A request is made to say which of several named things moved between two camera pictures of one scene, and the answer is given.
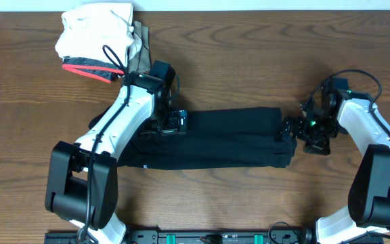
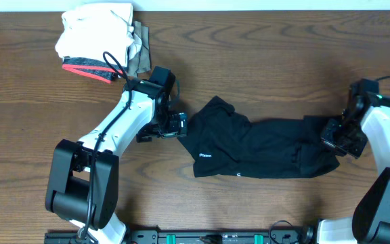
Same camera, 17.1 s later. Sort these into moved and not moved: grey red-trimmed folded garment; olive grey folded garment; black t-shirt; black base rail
Moved: black t-shirt
Not moved: grey red-trimmed folded garment; olive grey folded garment; black base rail
